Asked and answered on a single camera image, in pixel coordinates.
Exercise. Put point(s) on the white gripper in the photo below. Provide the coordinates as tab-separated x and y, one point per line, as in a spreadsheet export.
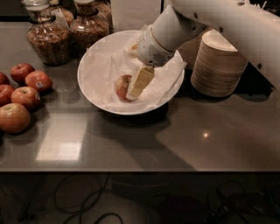
150	50

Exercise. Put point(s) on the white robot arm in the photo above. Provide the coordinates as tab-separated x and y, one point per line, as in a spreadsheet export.
254	32

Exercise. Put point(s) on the white bowl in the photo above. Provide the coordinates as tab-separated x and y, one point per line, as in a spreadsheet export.
96	96

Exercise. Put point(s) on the red apple with sticker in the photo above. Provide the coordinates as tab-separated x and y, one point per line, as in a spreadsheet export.
26	96
40	81

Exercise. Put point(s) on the red apple centre with sticker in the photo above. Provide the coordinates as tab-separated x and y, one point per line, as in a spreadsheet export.
26	96

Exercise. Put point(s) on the large red apple front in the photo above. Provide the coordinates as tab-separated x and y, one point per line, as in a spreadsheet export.
14	118

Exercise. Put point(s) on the white paper liner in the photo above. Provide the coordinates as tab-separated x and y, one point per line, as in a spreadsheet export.
105	73

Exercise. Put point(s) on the back stack of paper bowls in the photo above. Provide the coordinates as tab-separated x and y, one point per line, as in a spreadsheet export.
189	50

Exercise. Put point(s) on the stack of paper bowls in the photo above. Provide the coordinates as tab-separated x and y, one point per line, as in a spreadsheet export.
218	66
189	50

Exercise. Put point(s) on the glass granola jar right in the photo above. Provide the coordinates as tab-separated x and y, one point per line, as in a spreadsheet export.
89	25

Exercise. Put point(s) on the glass granola jar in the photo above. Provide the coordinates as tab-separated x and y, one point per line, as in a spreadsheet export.
63	15
89	25
49	38

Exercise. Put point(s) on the front stack of paper bowls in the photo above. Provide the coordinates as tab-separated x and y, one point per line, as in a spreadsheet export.
218	66

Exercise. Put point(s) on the glass granola jar back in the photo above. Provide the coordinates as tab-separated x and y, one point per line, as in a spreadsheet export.
63	15

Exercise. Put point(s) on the glass granola jar left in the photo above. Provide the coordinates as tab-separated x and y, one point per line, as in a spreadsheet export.
49	38

